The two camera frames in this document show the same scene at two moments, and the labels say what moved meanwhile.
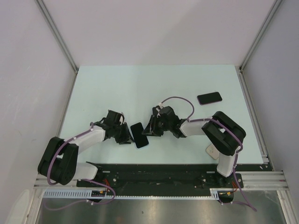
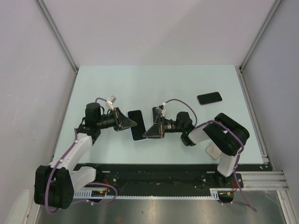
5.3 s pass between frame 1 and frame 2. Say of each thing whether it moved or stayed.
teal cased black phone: moved
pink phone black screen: stayed
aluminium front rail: stayed
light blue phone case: moved
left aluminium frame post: stayed
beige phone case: stayed
